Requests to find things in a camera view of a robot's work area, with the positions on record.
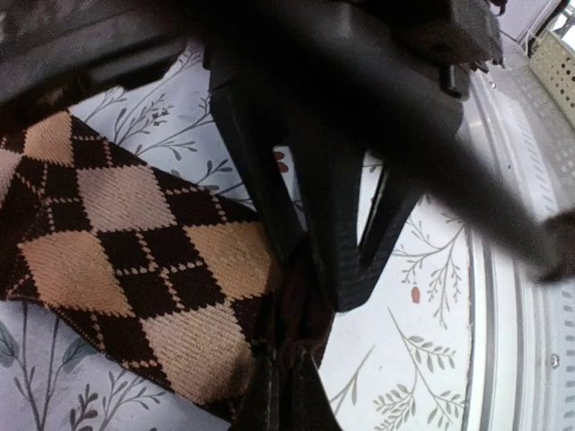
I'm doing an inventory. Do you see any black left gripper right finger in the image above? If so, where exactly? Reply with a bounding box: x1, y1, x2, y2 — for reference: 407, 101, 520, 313
309, 149, 421, 312

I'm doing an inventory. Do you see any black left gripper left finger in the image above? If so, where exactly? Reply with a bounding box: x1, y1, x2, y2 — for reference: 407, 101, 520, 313
211, 84, 314, 269

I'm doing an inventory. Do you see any brown tan argyle sock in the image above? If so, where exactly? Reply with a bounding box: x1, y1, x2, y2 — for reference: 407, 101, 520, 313
1, 111, 338, 430

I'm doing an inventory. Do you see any floral patterned table mat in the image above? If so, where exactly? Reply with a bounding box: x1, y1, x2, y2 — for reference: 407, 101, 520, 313
1, 46, 471, 430

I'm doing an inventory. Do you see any beige perforated basket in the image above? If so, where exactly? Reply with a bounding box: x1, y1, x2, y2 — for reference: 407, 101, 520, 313
529, 31, 574, 115

